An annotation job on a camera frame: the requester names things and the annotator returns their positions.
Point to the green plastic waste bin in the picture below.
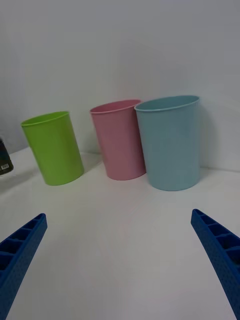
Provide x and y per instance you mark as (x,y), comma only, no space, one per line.
(56,152)

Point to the black drink can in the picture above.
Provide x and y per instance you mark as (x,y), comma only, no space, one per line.
(4,160)

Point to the pale blue plastic waste bin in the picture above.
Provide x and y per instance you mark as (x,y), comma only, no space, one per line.
(172,147)

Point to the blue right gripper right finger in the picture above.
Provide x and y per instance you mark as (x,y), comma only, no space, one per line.
(220,252)

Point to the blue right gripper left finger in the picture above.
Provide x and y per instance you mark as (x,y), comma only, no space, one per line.
(17,257)

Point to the pink plastic waste bin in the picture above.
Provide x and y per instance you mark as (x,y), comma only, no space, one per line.
(120,142)

